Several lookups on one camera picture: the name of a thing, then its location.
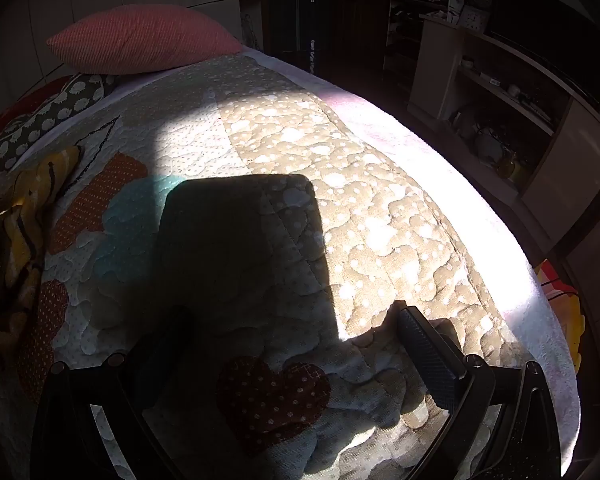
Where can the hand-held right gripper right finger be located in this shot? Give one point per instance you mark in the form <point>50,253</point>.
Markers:
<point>430,355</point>

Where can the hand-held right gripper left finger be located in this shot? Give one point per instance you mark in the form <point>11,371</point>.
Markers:
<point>160,360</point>

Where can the yellow striped sweater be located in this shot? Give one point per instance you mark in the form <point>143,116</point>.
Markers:
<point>22,260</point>

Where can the white bed sheet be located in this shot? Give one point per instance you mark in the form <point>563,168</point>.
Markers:
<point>480,220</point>

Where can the yellow red cloth item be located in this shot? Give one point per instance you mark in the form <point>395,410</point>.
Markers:
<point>567,310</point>

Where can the patchwork quilt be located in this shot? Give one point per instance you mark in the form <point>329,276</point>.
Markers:
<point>330,185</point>

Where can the yellow vase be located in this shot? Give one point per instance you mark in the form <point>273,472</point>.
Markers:
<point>506,165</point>

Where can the white teapot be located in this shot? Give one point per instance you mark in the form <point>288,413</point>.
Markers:
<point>487,144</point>

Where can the grey patterned pillow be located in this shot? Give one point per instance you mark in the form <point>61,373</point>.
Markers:
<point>55,107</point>

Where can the white cup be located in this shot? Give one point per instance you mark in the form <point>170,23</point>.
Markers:
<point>514,90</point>

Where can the beige shelf unit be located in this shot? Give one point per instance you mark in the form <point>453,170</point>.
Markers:
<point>440,60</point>

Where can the pink pillow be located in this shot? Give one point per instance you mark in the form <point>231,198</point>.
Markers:
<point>140,40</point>

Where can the white square clock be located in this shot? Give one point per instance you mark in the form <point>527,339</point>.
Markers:
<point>472,16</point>

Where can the wooden door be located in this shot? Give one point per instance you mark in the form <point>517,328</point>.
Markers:
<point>360,10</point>

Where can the cluttered dark rack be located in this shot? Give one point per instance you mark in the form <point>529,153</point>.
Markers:
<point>415,0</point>

